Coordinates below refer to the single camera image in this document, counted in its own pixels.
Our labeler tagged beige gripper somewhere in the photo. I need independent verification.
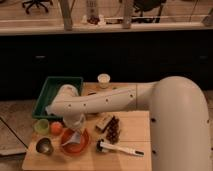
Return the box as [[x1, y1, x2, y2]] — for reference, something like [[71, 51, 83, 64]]
[[63, 114, 86, 131]]

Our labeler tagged grey towel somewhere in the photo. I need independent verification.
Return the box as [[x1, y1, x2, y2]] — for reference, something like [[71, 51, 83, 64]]
[[61, 130, 81, 147]]

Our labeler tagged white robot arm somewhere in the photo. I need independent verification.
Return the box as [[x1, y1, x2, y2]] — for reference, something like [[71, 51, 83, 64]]
[[46, 76, 213, 171]]

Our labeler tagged red orange bowl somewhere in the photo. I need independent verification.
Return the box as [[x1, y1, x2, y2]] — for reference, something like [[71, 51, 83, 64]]
[[60, 129, 90, 156]]

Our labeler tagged white brown block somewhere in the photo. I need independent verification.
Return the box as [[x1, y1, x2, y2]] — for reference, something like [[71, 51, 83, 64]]
[[95, 115, 114, 132]]

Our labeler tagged orange fruit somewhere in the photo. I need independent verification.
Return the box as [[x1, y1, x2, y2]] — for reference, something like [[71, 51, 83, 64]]
[[50, 122, 63, 136]]

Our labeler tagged white black dish brush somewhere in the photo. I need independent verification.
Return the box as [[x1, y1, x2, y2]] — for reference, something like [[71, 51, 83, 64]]
[[96, 139, 144, 157]]

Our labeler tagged brown grape bunch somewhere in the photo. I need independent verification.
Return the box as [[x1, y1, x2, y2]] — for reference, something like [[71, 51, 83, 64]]
[[106, 118, 120, 144]]

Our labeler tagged green plastic cup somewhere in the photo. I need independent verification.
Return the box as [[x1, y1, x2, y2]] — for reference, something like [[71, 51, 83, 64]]
[[34, 119, 49, 135]]

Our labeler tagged green plastic tray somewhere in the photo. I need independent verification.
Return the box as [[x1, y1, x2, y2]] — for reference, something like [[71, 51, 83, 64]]
[[32, 76, 83, 121]]

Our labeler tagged small metal cup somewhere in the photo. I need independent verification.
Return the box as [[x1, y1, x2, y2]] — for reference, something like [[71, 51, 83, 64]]
[[36, 138, 54, 155]]

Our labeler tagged small white cup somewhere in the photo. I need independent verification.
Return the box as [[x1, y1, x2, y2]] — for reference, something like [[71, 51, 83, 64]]
[[97, 73, 110, 89]]

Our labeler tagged black office chair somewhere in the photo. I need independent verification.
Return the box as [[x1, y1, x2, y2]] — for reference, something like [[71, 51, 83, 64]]
[[22, 0, 53, 14]]

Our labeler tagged black cable left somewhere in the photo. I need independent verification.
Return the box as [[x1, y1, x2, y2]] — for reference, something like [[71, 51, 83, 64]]
[[0, 116, 29, 149]]

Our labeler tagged wooden post left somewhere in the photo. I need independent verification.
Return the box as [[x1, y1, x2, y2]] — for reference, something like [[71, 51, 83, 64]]
[[59, 0, 72, 31]]

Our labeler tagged wooden post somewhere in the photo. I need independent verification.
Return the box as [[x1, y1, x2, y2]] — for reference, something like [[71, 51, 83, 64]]
[[122, 0, 133, 29], [59, 0, 72, 31]]

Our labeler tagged wooden post right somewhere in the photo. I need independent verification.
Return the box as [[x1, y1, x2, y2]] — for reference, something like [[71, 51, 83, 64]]
[[122, 0, 133, 29]]

